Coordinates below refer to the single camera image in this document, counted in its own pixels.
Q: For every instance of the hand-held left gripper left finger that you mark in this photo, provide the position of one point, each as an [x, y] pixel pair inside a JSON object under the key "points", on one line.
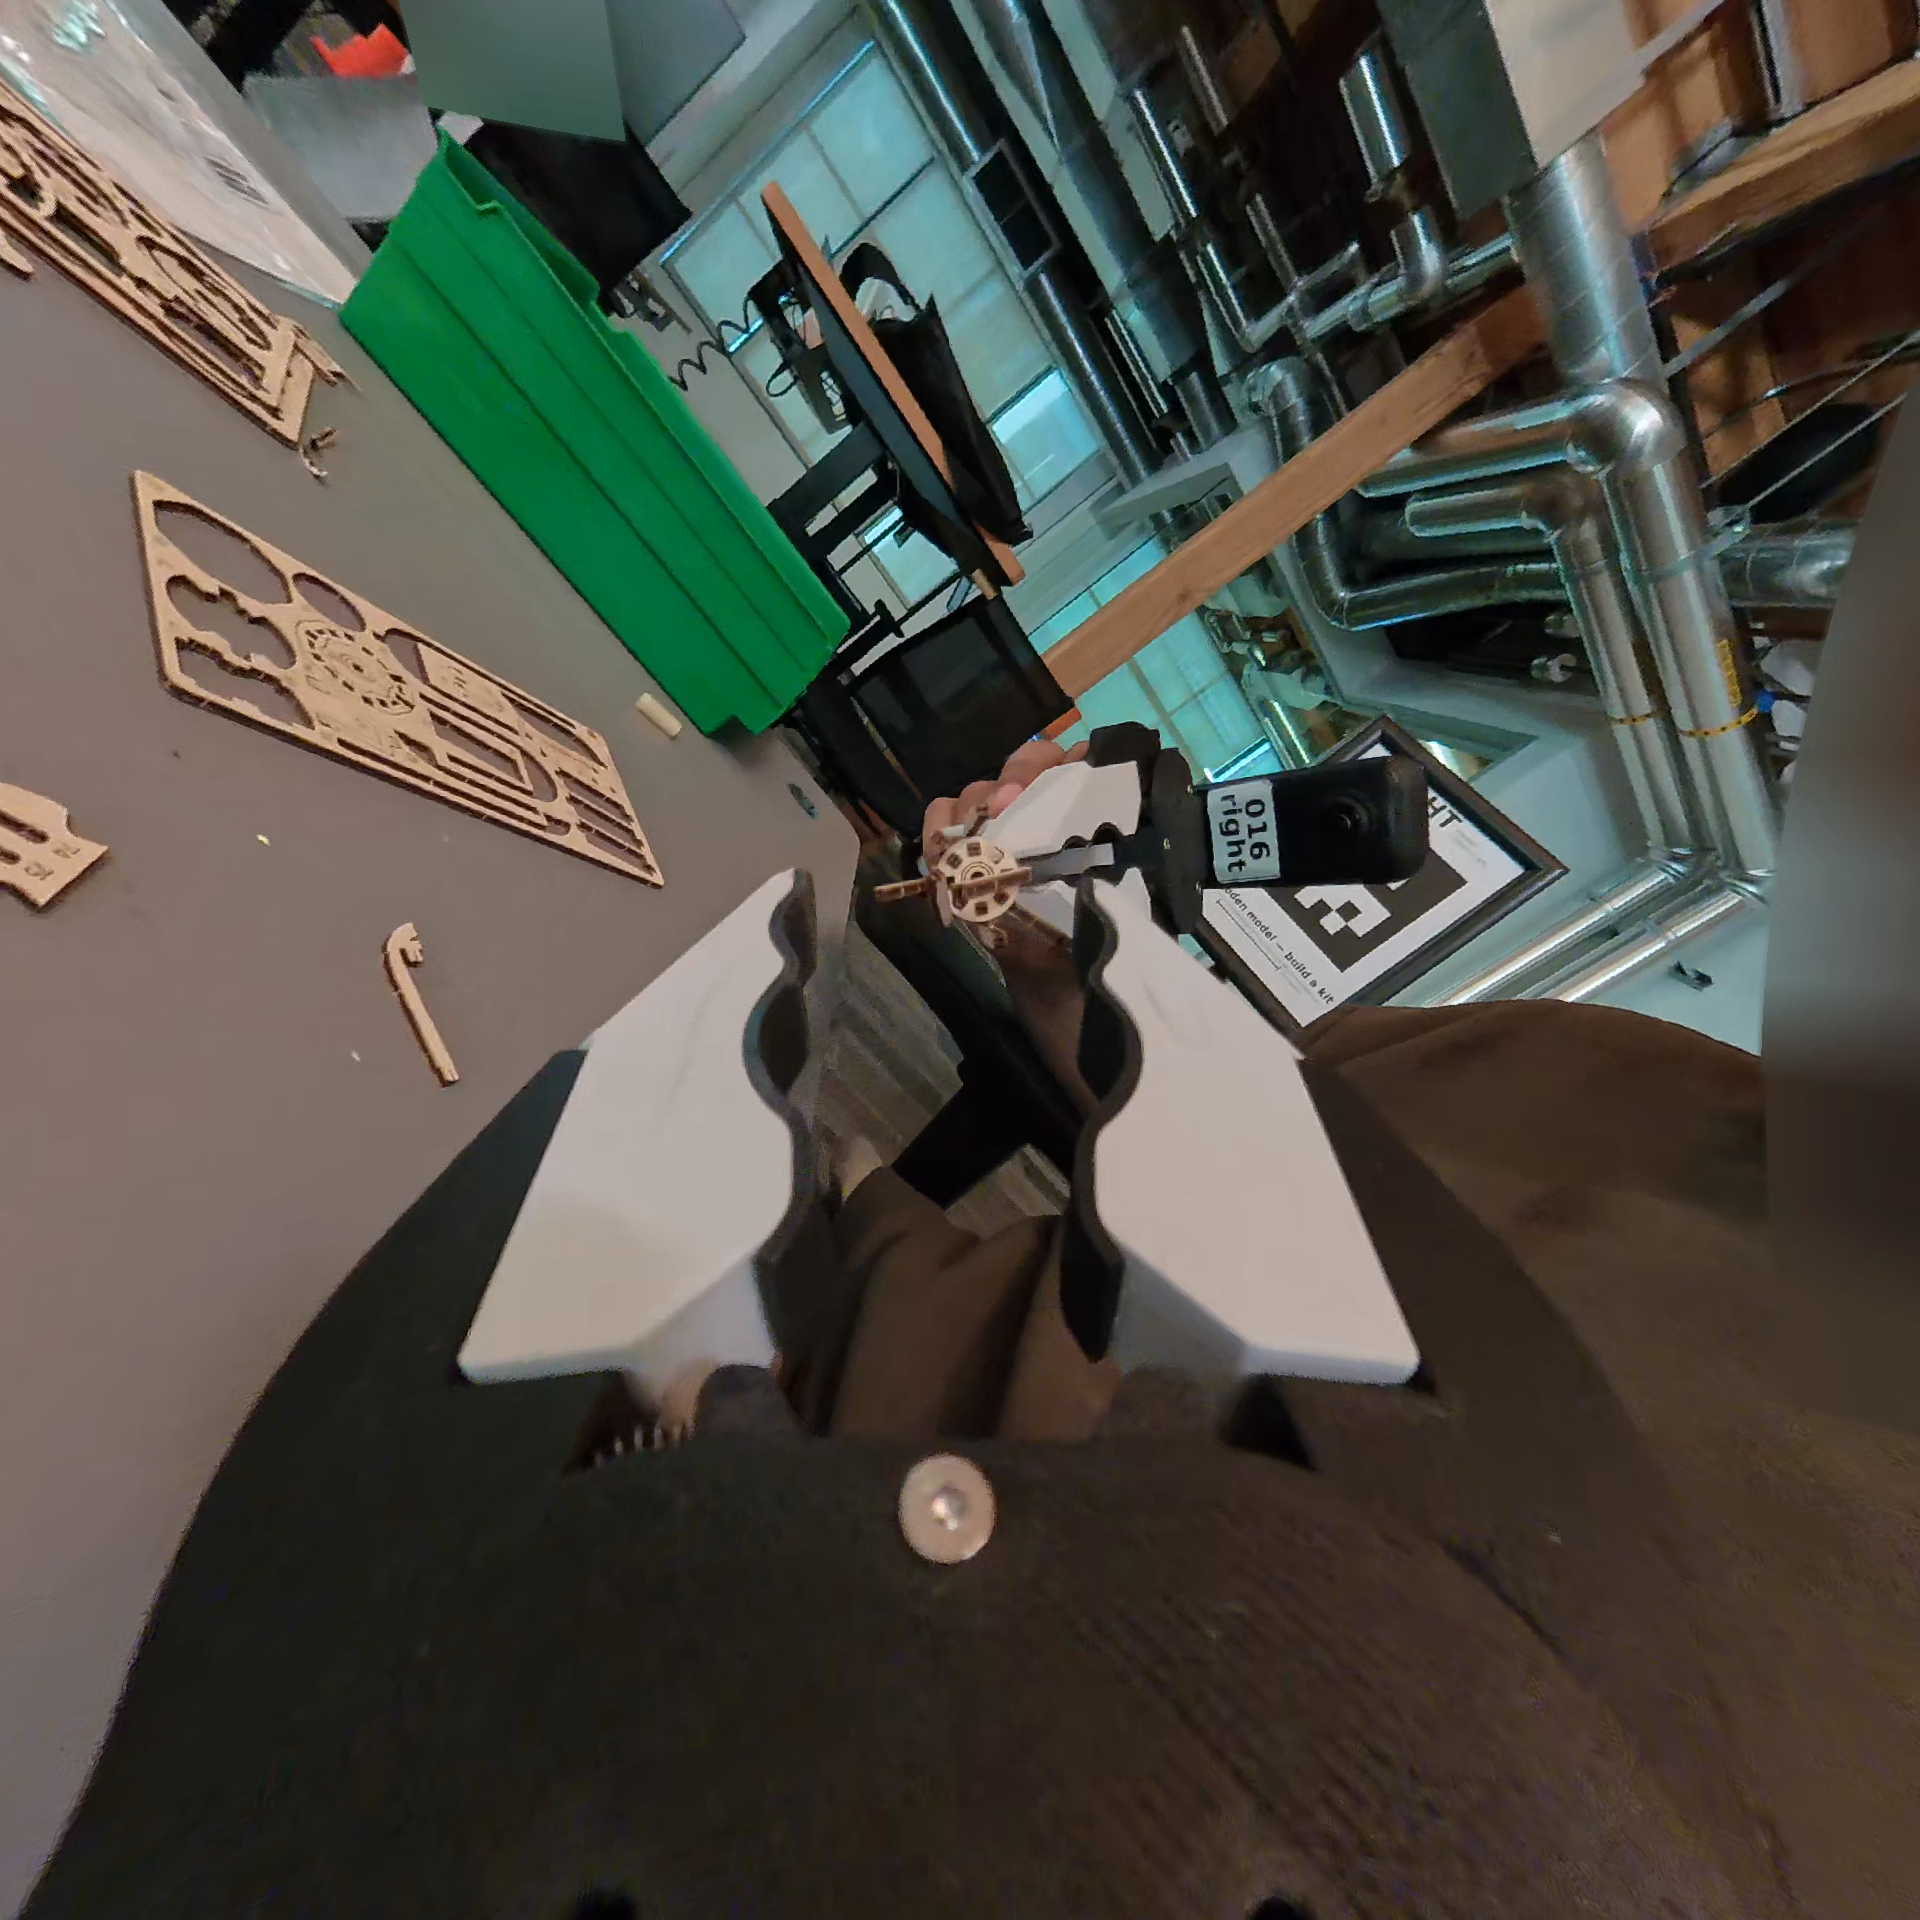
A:
{"points": [[644, 1185]]}

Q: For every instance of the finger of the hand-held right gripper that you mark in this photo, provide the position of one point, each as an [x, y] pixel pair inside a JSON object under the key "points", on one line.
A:
{"points": [[1081, 861], [1089, 795]]}

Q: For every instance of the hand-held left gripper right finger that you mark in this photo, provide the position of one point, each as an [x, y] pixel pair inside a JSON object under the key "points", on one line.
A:
{"points": [[1244, 1200]]}

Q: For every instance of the wooden ribbed model part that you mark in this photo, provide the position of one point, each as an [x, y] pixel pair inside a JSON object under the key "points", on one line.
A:
{"points": [[972, 878]]}

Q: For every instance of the grey desk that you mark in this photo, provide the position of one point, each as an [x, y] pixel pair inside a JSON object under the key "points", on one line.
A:
{"points": [[225, 1051]]}

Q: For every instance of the person's right hand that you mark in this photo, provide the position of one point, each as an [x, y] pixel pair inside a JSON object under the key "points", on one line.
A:
{"points": [[961, 819]]}

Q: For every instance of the framed tag poster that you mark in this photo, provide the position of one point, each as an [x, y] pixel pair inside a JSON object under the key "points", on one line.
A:
{"points": [[1394, 930]]}

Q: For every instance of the black mesh chair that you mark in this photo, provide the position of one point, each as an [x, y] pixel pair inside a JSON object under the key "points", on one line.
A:
{"points": [[945, 690]]}

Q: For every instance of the wooden hook piece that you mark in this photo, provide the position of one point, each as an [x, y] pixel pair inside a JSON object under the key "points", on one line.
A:
{"points": [[424, 1020]]}

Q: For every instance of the wooden beam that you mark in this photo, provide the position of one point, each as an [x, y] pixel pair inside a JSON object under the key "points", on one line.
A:
{"points": [[1275, 525]]}

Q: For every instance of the black bag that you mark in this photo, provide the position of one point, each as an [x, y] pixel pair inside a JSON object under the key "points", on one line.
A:
{"points": [[968, 405]]}

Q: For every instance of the black table with wooden edge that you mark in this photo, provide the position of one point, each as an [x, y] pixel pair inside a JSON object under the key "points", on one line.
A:
{"points": [[907, 405]]}

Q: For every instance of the small white block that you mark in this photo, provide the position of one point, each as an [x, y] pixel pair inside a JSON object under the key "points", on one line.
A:
{"points": [[660, 716]]}

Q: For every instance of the cluster of silver metal ducts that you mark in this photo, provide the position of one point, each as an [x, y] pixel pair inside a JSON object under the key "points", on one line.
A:
{"points": [[1635, 451]]}

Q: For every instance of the wooden puzzle sheet with gear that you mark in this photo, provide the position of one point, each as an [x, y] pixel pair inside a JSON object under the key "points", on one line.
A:
{"points": [[353, 674]]}

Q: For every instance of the green plastic bin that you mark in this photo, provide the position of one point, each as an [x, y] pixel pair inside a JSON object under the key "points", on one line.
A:
{"points": [[601, 451]]}

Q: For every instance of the small slotted wooden piece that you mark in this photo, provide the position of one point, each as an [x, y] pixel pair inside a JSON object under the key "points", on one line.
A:
{"points": [[53, 863]]}

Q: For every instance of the black box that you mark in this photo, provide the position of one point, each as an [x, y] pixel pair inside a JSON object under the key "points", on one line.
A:
{"points": [[570, 195]]}

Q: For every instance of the small wooden offcut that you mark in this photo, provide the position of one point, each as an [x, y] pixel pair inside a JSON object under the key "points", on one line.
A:
{"points": [[317, 454]]}

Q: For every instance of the printed instruction paper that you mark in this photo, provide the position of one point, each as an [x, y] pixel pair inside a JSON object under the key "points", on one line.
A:
{"points": [[180, 121]]}

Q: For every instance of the white wall shelf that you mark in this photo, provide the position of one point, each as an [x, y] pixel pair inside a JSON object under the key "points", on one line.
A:
{"points": [[1170, 489]]}

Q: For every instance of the rectangular metal duct box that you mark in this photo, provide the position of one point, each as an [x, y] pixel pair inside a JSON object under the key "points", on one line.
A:
{"points": [[1501, 75]]}

